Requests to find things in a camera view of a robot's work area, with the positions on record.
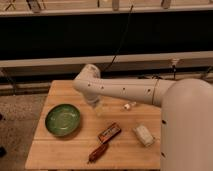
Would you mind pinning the brown red sausage-shaped item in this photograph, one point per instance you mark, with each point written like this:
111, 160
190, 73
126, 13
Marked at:
97, 153

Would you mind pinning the wooden folding table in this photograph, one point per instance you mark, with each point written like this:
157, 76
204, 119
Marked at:
125, 151

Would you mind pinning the white tube with cap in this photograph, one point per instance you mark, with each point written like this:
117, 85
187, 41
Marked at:
129, 105

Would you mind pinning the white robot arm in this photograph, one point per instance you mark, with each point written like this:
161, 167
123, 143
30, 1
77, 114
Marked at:
186, 113

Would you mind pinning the green ceramic bowl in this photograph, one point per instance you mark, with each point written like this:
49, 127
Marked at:
62, 120

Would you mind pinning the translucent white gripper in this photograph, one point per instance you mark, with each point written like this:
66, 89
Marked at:
99, 109

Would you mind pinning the orange rectangular box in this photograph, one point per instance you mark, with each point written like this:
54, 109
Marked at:
109, 133

